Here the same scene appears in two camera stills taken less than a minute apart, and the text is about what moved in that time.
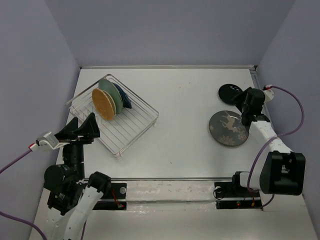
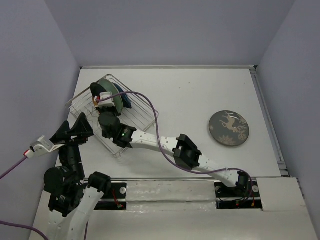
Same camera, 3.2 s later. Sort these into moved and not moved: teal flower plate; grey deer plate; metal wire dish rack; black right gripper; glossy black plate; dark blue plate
Moved: glossy black plate; black right gripper
Not moved: dark blue plate; metal wire dish rack; teal flower plate; grey deer plate
